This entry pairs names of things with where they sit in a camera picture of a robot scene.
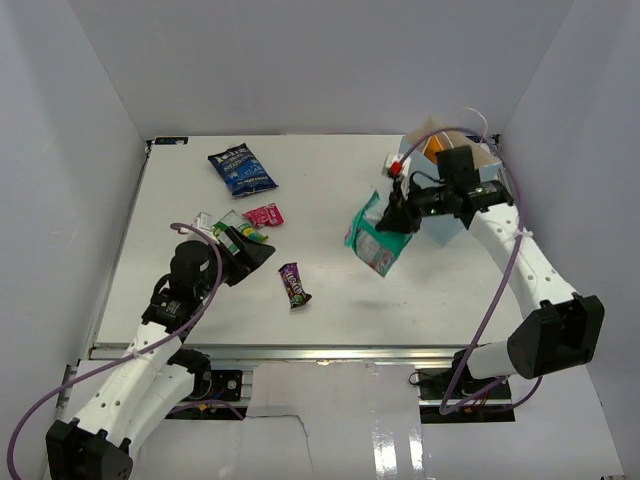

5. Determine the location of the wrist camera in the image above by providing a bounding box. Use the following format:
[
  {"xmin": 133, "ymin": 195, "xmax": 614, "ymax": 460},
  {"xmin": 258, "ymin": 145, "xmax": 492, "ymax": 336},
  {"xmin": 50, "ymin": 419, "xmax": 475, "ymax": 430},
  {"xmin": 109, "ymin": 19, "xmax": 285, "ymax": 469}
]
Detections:
[
  {"xmin": 382, "ymin": 154, "xmax": 411, "ymax": 179},
  {"xmin": 192, "ymin": 212, "xmax": 215, "ymax": 237}
]

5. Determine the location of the orange chips bag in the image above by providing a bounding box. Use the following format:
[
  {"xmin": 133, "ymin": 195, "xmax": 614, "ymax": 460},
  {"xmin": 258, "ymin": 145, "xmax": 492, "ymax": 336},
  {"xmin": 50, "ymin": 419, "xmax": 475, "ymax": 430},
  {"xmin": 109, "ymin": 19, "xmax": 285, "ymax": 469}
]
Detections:
[{"xmin": 423, "ymin": 133, "xmax": 451, "ymax": 164}]

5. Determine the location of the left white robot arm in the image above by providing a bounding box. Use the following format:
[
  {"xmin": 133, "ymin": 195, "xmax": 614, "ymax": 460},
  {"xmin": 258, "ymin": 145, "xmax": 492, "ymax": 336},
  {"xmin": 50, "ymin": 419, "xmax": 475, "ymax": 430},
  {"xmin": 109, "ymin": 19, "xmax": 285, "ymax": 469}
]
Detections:
[{"xmin": 46, "ymin": 227, "xmax": 275, "ymax": 479}]

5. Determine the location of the purple M&M's packet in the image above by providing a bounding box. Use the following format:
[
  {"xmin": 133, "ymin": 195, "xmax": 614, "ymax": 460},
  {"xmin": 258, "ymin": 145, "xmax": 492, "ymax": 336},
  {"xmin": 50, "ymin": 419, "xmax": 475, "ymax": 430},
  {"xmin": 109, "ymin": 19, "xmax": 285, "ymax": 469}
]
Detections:
[{"xmin": 278, "ymin": 262, "xmax": 312, "ymax": 309}]

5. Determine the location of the pink candy packet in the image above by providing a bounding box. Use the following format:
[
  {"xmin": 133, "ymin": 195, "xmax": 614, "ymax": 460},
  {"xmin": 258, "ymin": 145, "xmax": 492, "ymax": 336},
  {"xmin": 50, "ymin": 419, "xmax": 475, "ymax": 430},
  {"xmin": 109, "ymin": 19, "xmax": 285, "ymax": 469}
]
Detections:
[{"xmin": 243, "ymin": 203, "xmax": 284, "ymax": 228}]

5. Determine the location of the green Fox's candy packet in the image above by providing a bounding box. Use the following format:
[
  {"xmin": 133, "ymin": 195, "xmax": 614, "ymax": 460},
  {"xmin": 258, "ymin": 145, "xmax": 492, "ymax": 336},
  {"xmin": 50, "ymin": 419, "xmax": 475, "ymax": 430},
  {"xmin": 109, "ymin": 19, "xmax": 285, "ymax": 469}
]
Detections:
[{"xmin": 213, "ymin": 210, "xmax": 268, "ymax": 255}]

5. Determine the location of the aluminium table frame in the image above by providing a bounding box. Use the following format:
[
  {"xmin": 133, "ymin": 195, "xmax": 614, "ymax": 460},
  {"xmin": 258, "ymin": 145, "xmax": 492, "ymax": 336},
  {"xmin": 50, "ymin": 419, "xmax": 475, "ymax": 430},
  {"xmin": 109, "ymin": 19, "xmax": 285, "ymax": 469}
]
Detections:
[{"xmin": 95, "ymin": 135, "xmax": 523, "ymax": 361}]

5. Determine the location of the light blue paper bag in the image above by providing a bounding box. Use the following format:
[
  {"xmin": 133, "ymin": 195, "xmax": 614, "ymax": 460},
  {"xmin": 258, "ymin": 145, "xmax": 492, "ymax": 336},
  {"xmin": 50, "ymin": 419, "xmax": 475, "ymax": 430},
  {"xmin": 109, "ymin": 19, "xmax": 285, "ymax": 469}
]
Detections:
[{"xmin": 398, "ymin": 106, "xmax": 506, "ymax": 249}]

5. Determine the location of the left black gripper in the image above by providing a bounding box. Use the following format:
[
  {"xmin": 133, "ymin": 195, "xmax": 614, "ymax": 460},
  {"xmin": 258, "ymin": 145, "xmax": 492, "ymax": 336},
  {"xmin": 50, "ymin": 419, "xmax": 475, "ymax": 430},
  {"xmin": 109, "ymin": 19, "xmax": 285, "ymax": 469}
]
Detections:
[{"xmin": 195, "ymin": 226, "xmax": 275, "ymax": 299}]

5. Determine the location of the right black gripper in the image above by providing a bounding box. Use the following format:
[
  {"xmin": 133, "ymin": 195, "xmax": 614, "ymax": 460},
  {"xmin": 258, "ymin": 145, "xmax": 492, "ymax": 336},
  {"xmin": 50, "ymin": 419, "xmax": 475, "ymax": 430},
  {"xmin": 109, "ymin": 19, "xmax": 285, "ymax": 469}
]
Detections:
[{"xmin": 377, "ymin": 177, "xmax": 454, "ymax": 235}]

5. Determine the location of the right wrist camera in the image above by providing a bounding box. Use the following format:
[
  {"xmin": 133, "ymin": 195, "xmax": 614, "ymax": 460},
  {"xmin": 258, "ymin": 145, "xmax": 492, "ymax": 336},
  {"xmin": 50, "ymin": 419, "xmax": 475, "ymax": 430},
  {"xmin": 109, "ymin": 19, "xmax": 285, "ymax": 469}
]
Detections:
[{"xmin": 382, "ymin": 154, "xmax": 411, "ymax": 179}]

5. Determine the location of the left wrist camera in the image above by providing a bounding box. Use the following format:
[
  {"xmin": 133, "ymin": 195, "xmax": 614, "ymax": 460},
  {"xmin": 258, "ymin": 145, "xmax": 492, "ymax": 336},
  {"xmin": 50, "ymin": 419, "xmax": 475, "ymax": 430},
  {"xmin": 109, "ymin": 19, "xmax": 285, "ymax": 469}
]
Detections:
[{"xmin": 192, "ymin": 212, "xmax": 215, "ymax": 237}]

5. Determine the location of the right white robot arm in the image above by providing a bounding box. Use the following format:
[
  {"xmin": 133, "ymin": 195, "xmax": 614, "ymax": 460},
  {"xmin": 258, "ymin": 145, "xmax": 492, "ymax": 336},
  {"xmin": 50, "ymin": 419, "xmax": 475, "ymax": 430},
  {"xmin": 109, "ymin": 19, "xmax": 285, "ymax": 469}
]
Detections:
[{"xmin": 375, "ymin": 146, "xmax": 605, "ymax": 399}]

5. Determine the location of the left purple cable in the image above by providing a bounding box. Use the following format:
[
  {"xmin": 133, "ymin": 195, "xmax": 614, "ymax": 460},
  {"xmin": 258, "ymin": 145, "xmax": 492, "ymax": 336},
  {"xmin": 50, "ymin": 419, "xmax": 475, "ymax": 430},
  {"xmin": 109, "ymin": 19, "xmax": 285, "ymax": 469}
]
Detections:
[{"xmin": 7, "ymin": 222, "xmax": 246, "ymax": 476}]

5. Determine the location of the blue chips bag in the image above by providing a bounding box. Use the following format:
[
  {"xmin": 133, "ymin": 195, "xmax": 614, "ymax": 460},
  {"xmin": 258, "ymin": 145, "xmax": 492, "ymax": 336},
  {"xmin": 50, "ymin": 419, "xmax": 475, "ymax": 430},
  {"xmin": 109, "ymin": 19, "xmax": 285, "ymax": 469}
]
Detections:
[{"xmin": 208, "ymin": 143, "xmax": 278, "ymax": 198}]

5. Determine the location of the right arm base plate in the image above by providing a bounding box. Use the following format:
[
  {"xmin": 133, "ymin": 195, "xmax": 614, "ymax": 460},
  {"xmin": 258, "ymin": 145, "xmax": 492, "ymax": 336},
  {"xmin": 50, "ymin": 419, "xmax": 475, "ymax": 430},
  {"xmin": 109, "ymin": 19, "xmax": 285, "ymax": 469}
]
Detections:
[{"xmin": 408, "ymin": 368, "xmax": 511, "ymax": 401}]

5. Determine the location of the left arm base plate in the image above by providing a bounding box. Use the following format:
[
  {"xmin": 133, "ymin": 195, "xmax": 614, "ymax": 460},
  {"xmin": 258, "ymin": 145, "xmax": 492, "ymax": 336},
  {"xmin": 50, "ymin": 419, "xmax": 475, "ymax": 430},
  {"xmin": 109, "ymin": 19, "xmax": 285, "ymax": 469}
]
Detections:
[{"xmin": 183, "ymin": 370, "xmax": 243, "ymax": 402}]

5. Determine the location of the white front cover board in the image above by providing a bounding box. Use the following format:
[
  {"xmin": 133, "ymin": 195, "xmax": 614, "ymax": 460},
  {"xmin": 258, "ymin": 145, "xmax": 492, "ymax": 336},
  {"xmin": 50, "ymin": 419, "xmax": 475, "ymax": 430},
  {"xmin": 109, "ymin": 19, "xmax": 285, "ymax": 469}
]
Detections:
[{"xmin": 133, "ymin": 363, "xmax": 623, "ymax": 479}]

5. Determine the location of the teal snack packet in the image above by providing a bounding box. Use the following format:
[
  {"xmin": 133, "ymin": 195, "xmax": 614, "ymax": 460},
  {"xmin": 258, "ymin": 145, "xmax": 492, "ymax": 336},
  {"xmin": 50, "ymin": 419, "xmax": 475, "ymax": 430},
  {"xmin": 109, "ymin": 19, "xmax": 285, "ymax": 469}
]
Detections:
[{"xmin": 344, "ymin": 190, "xmax": 413, "ymax": 277}]

